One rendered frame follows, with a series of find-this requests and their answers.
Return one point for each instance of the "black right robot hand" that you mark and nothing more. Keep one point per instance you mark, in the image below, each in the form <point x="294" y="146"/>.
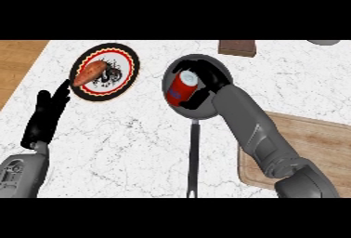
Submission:
<point x="211" y="75"/>

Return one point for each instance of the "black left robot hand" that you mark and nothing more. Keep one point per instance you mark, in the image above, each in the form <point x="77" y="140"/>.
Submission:
<point x="42" y="124"/>

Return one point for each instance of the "red can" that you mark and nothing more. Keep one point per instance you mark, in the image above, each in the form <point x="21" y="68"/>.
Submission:
<point x="182" y="88"/>

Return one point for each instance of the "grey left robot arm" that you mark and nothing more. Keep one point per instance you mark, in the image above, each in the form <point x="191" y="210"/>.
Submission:
<point x="21" y="173"/>

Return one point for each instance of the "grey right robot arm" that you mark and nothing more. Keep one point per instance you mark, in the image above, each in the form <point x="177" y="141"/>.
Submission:
<point x="269" y="139"/>

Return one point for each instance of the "grey frying pan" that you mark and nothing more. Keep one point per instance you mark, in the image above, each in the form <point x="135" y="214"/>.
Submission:
<point x="192" y="114"/>

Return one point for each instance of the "wooden cutting board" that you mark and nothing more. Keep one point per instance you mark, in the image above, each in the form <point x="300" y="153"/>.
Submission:
<point x="320" y="148"/>

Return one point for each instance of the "brown block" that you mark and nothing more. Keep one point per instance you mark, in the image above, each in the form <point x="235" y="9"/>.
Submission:
<point x="236" y="48"/>

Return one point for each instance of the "orange sweet potato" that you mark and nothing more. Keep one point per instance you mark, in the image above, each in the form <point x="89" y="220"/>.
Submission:
<point x="89" y="73"/>

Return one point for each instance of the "patterned round plate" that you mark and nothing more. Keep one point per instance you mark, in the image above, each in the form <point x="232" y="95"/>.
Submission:
<point x="107" y="72"/>

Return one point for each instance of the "grey round object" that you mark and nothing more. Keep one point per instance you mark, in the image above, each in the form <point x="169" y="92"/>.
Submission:
<point x="323" y="42"/>

